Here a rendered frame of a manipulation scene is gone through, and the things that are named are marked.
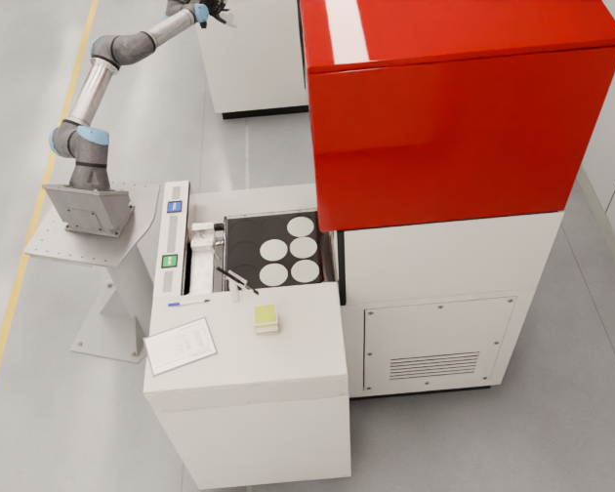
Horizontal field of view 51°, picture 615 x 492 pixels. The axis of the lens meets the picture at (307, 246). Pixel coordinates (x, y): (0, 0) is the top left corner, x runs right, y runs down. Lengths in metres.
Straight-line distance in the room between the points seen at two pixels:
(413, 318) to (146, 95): 2.88
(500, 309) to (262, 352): 0.92
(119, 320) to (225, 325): 1.37
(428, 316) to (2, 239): 2.57
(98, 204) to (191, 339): 0.71
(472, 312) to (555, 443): 0.84
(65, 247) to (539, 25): 1.87
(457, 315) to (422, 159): 0.83
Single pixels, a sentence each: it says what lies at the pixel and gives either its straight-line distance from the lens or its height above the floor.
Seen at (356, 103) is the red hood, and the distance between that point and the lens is 1.61.
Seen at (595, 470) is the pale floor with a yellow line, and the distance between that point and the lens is 3.04.
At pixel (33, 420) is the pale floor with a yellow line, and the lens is 3.30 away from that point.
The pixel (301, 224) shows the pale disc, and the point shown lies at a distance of 2.40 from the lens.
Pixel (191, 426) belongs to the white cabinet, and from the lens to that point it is 2.25.
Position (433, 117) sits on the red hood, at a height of 1.63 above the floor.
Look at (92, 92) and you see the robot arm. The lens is 2.72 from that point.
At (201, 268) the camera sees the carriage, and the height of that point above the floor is 0.88.
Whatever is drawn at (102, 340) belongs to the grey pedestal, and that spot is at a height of 0.01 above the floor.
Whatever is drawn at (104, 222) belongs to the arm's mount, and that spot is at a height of 0.90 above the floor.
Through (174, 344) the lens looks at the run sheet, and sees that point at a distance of 2.09.
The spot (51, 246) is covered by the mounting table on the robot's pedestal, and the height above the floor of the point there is 0.82.
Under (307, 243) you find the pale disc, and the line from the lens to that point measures 2.33.
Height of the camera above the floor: 2.70
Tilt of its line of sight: 51 degrees down
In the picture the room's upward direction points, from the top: 6 degrees counter-clockwise
